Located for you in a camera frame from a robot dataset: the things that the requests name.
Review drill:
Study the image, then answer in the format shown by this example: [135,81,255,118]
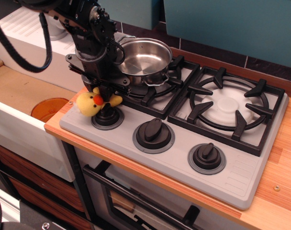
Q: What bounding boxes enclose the yellow stuffed duck toy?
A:
[76,87,123,117]

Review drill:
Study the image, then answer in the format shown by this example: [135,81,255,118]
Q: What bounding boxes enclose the orange plastic sink drain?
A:
[31,98,68,123]

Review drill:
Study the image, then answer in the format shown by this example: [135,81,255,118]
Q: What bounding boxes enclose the black left burner grate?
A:
[113,56,200,119]

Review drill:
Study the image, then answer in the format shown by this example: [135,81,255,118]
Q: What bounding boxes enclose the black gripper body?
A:
[66,39,130,88]

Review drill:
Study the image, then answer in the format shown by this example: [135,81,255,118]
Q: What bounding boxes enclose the black middle stove knob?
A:
[133,118,175,154]

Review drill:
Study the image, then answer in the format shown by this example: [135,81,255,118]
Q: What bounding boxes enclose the black oven door handle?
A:
[82,161,200,230]

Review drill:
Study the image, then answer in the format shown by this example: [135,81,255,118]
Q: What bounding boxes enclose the black stove knob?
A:
[133,118,175,154]
[188,143,226,175]
[91,103,124,130]

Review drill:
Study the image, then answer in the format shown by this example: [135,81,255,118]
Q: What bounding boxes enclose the black left stove knob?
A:
[91,103,124,130]

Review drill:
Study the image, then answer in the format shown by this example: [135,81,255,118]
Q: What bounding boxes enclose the grey oven door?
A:
[76,149,244,230]

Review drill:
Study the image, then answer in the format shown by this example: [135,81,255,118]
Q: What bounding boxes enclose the grey toy stovetop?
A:
[60,66,289,209]

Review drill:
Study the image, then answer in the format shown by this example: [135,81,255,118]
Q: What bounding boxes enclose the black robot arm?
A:
[15,0,125,102]

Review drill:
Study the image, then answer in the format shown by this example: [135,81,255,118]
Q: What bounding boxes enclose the black right stove knob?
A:
[188,143,226,175]

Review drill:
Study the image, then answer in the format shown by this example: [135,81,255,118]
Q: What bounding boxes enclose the wooden drawer fronts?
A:
[0,145,94,230]

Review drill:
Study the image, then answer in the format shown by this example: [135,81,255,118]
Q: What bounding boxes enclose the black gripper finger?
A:
[99,85,115,102]
[81,74,99,92]

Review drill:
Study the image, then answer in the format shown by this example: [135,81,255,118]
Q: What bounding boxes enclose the black burner grate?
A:
[113,56,200,119]
[168,67,289,156]

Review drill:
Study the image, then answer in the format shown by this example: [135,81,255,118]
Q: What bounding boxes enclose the black right burner grate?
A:
[168,67,289,156]

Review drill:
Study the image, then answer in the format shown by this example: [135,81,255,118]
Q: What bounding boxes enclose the black braided cable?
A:
[0,4,53,74]

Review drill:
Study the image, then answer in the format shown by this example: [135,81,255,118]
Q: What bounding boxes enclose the grey toy faucet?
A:
[47,16,67,41]

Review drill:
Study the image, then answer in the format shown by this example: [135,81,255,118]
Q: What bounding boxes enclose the stainless steel pot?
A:
[118,35,172,87]

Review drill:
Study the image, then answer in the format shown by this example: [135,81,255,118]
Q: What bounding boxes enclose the white right burner cap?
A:
[201,88,254,127]

